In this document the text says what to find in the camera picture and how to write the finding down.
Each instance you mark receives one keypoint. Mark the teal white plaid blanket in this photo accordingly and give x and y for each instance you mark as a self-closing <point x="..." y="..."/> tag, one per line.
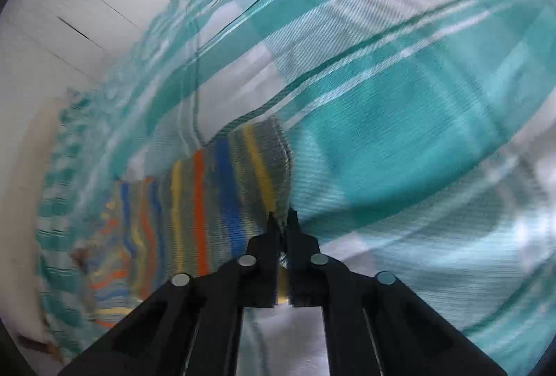
<point x="369" y="141"/>

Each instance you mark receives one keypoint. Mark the striped knit sweater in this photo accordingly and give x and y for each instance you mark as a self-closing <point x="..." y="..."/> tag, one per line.
<point x="204" y="202"/>

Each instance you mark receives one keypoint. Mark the white panelled wardrobe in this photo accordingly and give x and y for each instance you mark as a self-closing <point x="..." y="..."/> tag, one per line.
<point x="87" y="2"/>

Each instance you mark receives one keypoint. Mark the cream mattress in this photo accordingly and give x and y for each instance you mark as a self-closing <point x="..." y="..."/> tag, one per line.
<point x="21" y="193"/>

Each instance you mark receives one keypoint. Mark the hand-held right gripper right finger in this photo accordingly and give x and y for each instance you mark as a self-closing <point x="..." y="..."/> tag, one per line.
<point x="293" y="237"/>

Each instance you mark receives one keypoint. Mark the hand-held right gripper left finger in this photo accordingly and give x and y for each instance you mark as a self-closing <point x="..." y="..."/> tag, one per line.
<point x="270" y="237"/>

